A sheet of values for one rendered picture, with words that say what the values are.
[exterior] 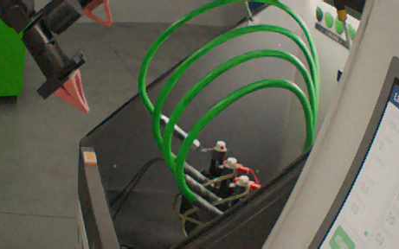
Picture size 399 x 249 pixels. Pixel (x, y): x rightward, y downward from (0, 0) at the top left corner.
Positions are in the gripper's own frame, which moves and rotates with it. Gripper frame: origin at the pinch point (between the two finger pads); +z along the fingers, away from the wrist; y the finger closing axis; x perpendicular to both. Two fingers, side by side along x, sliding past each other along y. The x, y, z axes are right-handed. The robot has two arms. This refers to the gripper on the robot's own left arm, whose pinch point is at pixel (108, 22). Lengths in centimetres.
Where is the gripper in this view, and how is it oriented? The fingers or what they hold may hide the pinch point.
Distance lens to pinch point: 133.2
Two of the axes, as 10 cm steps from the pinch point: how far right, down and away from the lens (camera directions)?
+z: 6.0, 7.9, 1.4
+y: -0.7, -1.3, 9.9
